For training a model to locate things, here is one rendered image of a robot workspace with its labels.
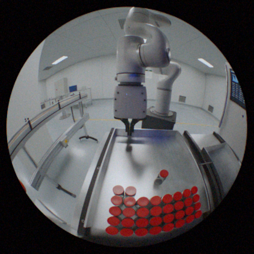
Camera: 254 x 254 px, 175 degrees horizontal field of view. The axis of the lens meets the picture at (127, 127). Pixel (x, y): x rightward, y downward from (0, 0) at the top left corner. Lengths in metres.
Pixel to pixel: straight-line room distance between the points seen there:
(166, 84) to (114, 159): 0.54
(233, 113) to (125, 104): 0.89
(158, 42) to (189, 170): 0.34
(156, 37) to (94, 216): 0.41
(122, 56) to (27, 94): 1.44
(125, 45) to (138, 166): 0.33
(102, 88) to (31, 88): 4.60
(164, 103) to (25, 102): 1.68
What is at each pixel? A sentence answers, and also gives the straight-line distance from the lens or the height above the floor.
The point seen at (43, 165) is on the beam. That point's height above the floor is 0.53.
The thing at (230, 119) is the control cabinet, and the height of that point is 1.01.
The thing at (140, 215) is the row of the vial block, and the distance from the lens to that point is 0.16.
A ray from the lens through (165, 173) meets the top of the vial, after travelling 0.19.
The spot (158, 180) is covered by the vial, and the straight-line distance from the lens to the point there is 0.21.
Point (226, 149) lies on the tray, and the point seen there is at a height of 0.89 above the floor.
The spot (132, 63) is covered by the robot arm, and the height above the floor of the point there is 1.14.
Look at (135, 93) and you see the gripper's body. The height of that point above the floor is 1.05.
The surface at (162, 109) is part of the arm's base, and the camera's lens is 0.65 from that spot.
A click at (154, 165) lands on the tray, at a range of 0.26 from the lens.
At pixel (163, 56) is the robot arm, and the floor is 1.15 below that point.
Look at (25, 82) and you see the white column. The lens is 1.56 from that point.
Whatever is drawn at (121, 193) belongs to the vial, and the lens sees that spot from 0.16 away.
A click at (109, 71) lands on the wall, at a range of 5.35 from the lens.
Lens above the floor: 1.09
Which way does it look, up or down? 30 degrees down
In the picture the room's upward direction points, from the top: straight up
